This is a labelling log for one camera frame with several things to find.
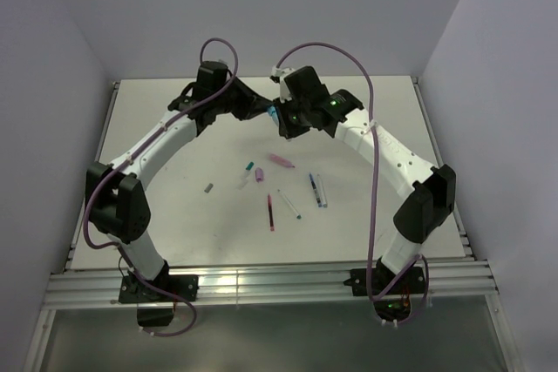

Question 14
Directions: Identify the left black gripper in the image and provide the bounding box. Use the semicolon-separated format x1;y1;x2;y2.
213;77;272;122

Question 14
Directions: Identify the light blue highlighter pen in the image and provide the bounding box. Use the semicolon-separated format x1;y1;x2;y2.
270;113;279;126

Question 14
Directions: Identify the pink highlighter pen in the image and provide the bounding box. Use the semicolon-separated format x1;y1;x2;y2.
269;153;296;168

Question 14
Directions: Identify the purple highlighter cap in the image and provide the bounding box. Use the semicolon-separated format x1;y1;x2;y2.
255;167;265;183

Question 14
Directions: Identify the white teal marker pen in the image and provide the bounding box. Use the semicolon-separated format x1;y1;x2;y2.
277;189;302;220

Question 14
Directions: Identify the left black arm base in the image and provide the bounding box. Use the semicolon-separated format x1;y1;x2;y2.
118;274;199;336

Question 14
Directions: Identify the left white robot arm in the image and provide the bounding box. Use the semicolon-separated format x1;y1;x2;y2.
82;61;272;301

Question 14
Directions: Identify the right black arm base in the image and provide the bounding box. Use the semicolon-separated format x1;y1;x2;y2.
371;267;428;327

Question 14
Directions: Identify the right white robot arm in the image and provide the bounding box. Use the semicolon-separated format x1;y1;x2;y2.
270;66;456;294

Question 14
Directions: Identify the white light blue pen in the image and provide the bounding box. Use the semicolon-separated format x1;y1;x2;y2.
316;174;328;208

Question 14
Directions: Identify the red gel pen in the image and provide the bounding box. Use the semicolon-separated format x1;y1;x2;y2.
267;193;275;232

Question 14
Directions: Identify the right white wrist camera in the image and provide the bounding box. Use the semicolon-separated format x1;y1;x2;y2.
269;67;295;102

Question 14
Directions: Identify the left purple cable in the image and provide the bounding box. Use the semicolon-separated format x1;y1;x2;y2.
83;37;239;338

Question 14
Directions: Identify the aluminium frame rail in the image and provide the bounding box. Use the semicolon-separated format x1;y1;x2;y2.
42;258;498;310

